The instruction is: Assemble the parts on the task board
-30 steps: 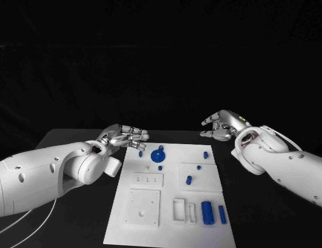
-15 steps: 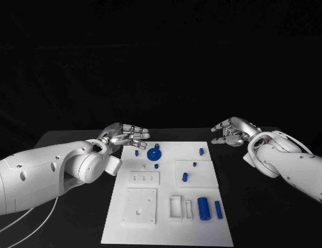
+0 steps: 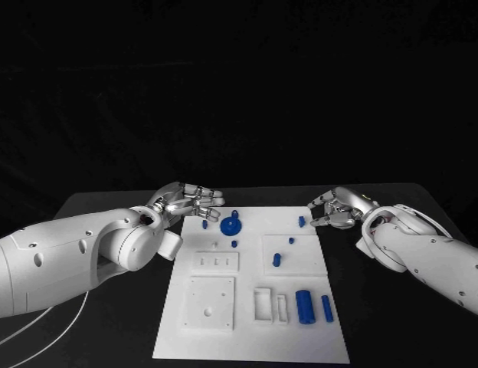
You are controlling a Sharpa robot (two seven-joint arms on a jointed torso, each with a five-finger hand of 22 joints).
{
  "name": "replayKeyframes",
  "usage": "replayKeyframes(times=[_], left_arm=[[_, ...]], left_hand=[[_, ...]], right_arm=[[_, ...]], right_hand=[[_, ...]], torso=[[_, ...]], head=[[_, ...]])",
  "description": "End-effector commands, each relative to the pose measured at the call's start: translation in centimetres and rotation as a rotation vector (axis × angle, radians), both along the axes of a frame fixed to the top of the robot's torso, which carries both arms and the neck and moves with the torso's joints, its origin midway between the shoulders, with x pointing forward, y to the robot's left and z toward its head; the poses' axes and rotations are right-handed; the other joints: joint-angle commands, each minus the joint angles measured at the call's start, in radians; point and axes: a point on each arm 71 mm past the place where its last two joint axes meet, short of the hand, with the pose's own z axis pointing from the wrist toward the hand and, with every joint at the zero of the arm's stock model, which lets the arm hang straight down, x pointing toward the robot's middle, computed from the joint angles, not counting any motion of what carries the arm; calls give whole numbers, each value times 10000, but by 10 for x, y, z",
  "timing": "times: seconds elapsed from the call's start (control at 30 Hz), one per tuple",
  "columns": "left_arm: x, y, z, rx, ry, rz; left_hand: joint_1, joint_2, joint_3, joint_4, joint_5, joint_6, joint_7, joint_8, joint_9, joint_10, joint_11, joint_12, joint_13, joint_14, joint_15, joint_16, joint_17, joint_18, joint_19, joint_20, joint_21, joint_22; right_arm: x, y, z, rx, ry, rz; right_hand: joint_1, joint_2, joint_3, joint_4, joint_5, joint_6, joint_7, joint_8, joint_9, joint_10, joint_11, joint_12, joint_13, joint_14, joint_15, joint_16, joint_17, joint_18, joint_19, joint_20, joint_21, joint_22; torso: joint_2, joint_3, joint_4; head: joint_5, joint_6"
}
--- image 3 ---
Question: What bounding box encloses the white task board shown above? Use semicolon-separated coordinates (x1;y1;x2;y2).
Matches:
151;205;352;365

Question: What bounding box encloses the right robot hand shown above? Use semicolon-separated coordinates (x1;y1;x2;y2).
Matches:
306;186;382;230

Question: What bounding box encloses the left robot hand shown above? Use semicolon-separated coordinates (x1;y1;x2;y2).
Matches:
146;181;226;224

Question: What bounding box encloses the blue gear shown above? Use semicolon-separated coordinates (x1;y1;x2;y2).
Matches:
221;216;244;237

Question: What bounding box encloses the white cable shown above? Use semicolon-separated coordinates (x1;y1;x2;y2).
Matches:
403;204;454;239
0;306;55;357
15;291;91;368

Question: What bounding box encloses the thin blue cylinder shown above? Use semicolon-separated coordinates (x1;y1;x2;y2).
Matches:
320;294;334;323

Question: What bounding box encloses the large blue cylinder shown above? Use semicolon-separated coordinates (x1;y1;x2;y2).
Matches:
295;289;319;326

